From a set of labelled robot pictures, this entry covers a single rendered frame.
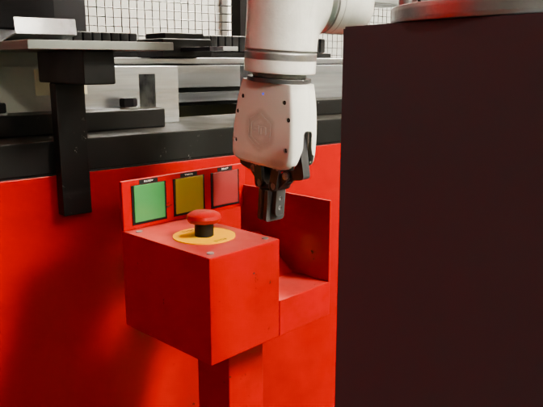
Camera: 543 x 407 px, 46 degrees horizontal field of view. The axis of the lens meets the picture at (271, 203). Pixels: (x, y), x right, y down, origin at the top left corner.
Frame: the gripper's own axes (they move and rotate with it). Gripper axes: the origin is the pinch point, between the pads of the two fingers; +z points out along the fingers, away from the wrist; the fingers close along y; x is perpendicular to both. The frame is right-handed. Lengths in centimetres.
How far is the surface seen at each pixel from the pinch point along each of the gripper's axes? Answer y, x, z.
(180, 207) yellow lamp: -9.5, -6.6, 1.8
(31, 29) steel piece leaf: -33.3, -13.7, -18.8
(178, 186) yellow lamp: -9.7, -6.8, -1.0
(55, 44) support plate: -14.7, -20.4, -17.8
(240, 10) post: -104, 91, -25
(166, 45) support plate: -13.1, -6.5, -18.1
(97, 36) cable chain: -75, 22, -17
